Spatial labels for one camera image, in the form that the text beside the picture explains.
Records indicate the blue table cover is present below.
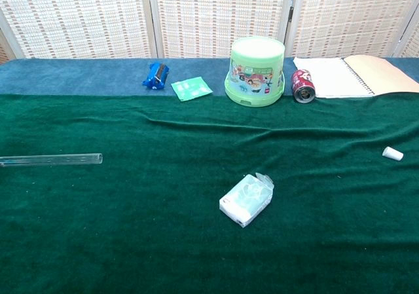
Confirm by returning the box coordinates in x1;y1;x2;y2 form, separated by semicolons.
0;57;419;97

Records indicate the red soda can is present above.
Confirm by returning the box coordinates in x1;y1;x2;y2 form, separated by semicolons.
291;68;317;104

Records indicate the blue snack packet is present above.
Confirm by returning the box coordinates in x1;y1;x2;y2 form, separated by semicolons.
141;62;171;91

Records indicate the green white sachet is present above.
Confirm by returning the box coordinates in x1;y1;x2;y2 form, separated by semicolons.
170;75;214;103

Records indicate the woven bamboo folding screen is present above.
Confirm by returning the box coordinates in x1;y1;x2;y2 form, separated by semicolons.
0;0;419;60

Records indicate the small white green bottle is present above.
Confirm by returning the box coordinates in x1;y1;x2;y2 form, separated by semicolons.
218;172;276;229

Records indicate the upturned green plastic bucket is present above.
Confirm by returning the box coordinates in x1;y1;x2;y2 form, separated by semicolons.
224;37;286;108

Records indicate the open spiral notebook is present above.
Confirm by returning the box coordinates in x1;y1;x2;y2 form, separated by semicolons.
292;54;419;100

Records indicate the small white stopper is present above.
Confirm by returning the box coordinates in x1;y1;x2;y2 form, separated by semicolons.
382;145;405;162

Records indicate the dark green velvet cloth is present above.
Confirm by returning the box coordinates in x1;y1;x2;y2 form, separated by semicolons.
0;94;419;294

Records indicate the clear glass test tube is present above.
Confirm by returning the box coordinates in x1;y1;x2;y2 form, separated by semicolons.
0;153;104;168

